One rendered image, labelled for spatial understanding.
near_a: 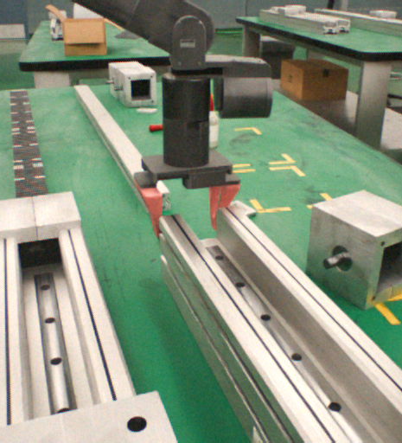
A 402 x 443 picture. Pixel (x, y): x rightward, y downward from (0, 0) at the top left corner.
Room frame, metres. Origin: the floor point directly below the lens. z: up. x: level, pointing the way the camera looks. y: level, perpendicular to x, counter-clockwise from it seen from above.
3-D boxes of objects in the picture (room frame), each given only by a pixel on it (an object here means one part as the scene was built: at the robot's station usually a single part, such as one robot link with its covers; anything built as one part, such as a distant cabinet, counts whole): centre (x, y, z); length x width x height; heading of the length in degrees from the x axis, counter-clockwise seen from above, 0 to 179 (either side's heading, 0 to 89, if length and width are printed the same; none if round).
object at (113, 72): (1.66, 0.25, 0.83); 0.11 x 0.10 x 0.10; 110
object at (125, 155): (1.22, 0.23, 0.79); 0.96 x 0.04 x 0.03; 19
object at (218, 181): (0.63, 0.00, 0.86); 0.07 x 0.07 x 0.09; 19
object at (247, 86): (0.63, -0.02, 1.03); 0.12 x 0.09 x 0.12; 97
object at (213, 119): (1.12, -0.02, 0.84); 0.04 x 0.04 x 0.12
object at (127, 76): (1.55, 0.20, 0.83); 0.11 x 0.10 x 0.10; 108
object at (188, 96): (0.62, 0.01, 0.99); 0.07 x 0.06 x 0.07; 97
